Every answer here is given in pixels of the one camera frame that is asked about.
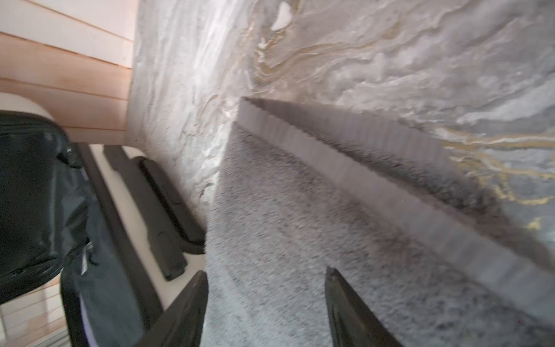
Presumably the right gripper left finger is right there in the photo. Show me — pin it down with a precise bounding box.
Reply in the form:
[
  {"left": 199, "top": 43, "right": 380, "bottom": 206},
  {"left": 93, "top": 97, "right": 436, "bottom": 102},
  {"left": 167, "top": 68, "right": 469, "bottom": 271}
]
[{"left": 135, "top": 270, "right": 209, "bottom": 347}]

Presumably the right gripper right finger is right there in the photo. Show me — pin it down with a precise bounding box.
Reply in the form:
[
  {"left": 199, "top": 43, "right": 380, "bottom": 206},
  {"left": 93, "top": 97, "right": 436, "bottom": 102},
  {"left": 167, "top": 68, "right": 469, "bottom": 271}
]
[{"left": 325, "top": 267, "right": 402, "bottom": 347}]

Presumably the white and black suitcase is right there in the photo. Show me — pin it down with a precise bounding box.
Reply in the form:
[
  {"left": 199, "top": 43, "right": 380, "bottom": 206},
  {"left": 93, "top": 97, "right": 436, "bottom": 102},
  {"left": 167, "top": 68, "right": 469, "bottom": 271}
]
[{"left": 1, "top": 93, "right": 205, "bottom": 346}]

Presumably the grey towel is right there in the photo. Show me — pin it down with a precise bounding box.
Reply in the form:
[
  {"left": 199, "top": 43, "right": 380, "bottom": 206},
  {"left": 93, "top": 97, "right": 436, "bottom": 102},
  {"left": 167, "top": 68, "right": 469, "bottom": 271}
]
[{"left": 202, "top": 98, "right": 554, "bottom": 346}]

